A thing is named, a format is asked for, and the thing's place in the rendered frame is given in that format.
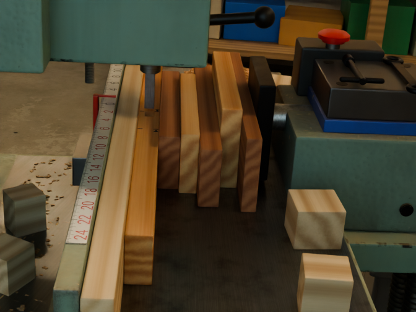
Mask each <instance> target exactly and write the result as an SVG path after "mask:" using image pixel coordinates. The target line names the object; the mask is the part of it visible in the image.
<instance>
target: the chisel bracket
mask: <svg viewBox="0 0 416 312"><path fill-rule="evenodd" d="M49 1H50V53H51V58H50V61H59V62H73V63H100V64H128V65H140V71H141V72H143V73H145V74H157V73H159V72H160V71H161V66H170V67H197V68H204V67H206V66H207V58H208V47H209V27H210V7H211V0H49Z"/></svg>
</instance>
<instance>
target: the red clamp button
mask: <svg viewBox="0 0 416 312"><path fill-rule="evenodd" d="M318 38H319V39H321V40H322V42H324V43H327V44H331V45H342V44H344V43H345V42H347V41H349V40H350V35H349V34H348V33H347V32H346V31H344V30H339V29H334V28H326V29H323V30H321V31H319V32H318Z"/></svg>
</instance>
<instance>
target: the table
mask: <svg viewBox="0 0 416 312"><path fill-rule="evenodd" d="M286 206H287V192H286V190H285V186H284V182H283V179H282V175H281V172H280V168H279V165H278V162H277V158H276V156H275V152H274V148H273V145H272V141H271V151H270V157H269V170H268V177H267V180H265V181H264V180H259V184H258V197H257V204H256V211H255V212H241V210H240V203H239V198H238V191H237V188H220V196H219V206H218V207H199V206H198V205H197V193H196V194H194V193H179V192H178V189H160V188H157V197H156V210H155V235H154V261H153V274H152V285H130V284H123V292H122V298H121V309H120V312H298V304H297V289H298V279H299V274H300V264H301V255H302V254H303V253H310V254H325V255H334V256H347V257H348V258H349V263H350V268H351V271H352V276H353V290H352V297H351V302H350V309H349V312H377V311H376V308H375V306H374V303H373V301H372V299H371V296H370V293H369V291H368V289H367V286H366V283H365V281H364V279H363V276H362V273H361V272H394V273H416V232H383V231H364V230H344V233H343V238H342V246H341V249H294V248H293V246H292V243H291V241H290V238H289V236H288V233H287V231H286V229H285V226H284V223H285V212H286Z"/></svg>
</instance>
